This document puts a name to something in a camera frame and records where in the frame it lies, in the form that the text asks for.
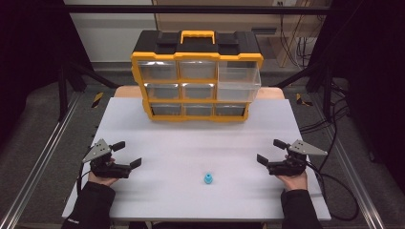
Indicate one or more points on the large clear plastic drawer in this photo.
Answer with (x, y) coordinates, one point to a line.
(238, 86)

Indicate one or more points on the person's right hand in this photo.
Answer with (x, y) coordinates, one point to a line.
(296, 183)

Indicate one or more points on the wooden table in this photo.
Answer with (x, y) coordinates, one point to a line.
(127, 92)

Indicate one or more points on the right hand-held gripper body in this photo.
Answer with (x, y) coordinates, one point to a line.
(291, 167)

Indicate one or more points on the black curtain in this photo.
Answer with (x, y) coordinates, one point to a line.
(28, 63)
(372, 70)

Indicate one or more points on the person's left hand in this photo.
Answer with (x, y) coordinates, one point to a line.
(102, 181)

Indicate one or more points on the yellow black drawer organizer cabinet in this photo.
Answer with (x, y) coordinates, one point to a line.
(197, 51)

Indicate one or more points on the small blue plastic piece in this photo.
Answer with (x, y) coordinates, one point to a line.
(208, 180)

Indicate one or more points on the aluminium floor rail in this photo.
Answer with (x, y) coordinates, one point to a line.
(41, 152)
(356, 181)

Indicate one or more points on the black metal crossbar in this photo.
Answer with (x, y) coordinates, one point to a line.
(191, 9)

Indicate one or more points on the yellow black hazard tape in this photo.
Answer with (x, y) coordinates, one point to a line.
(97, 99)
(301, 100)

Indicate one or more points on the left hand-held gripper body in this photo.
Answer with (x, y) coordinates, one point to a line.
(110, 170)

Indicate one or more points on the black metal stand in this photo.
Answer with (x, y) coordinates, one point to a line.
(63, 89)
(326, 89)

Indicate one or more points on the wooden background cabinet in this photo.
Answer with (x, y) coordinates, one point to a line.
(223, 22)

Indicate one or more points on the set of small clear drawers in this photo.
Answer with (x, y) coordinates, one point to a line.
(197, 90)

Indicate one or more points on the white table cover board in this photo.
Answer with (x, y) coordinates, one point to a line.
(191, 149)

